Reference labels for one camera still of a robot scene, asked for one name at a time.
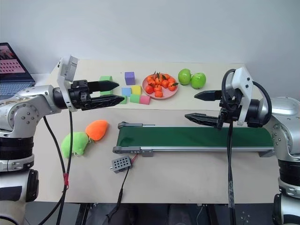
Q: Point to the yellow foam cube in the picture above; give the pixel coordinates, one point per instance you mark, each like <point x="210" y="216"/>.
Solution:
<point x="136" y="90"/>

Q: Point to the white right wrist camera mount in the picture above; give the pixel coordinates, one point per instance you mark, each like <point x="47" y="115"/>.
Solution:
<point x="243" y="84"/>

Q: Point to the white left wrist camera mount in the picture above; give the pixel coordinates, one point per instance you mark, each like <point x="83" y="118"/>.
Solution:
<point x="66" y="70"/>

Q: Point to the purple foam cube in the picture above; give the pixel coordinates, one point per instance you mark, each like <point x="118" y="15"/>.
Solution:
<point x="129" y="78"/>

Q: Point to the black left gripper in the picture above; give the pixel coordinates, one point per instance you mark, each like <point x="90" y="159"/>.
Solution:
<point x="79" y="93"/>

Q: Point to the blue foam cube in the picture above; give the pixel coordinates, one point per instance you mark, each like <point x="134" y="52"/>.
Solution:
<point x="126" y="92"/>

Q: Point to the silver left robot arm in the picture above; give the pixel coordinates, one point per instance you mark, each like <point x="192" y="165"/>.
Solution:
<point x="25" y="105"/>

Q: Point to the green foam arch block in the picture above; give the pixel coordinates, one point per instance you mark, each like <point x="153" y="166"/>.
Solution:
<point x="105" y="78"/>

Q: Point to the pink foam cube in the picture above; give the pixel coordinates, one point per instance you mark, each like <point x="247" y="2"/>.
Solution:
<point x="144" y="100"/>

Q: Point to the orange plush toy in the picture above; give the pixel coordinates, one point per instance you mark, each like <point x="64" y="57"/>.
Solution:
<point x="97" y="130"/>

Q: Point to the green plush toy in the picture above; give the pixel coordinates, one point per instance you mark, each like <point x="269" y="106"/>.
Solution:
<point x="73" y="144"/>

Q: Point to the blue laptop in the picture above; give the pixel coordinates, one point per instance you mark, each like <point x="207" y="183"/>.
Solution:
<point x="14" y="77"/>

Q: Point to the green toy apple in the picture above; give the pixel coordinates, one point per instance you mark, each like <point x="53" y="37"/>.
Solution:
<point x="184" y="76"/>
<point x="198" y="80"/>

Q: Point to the grey perforated control box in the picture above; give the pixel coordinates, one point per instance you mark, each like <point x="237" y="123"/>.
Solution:
<point x="120" y="164"/>

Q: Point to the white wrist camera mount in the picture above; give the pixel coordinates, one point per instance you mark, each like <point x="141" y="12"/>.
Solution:
<point x="66" y="70"/>
<point x="243" y="84"/>

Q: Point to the black table frame leg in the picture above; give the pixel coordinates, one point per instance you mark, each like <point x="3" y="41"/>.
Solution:
<point x="83" y="214"/>
<point x="212" y="214"/>

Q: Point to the green foam cube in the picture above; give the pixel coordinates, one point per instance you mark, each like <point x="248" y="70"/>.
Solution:
<point x="134" y="98"/>

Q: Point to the pink plate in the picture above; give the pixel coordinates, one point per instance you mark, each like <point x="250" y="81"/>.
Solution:
<point x="168" y="95"/>

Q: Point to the small green foam block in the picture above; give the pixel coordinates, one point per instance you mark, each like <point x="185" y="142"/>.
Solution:
<point x="125" y="100"/>

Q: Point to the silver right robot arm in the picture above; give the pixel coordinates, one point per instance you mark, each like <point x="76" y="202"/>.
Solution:
<point x="283" y="122"/>

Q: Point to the green conveyor belt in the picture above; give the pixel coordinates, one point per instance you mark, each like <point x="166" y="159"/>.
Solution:
<point x="192" y="138"/>

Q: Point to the orange toy tangerine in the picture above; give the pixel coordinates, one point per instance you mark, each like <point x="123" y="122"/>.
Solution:
<point x="165" y="84"/>
<point x="171" y="80"/>
<point x="157" y="88"/>
<point x="151" y="78"/>
<point x="166" y="77"/>
<point x="152" y="84"/>
<point x="172" y="87"/>
<point x="158" y="80"/>
<point x="149" y="89"/>
<point x="159" y="94"/>

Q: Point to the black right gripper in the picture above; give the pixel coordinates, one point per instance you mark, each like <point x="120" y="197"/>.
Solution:
<point x="228" y="106"/>

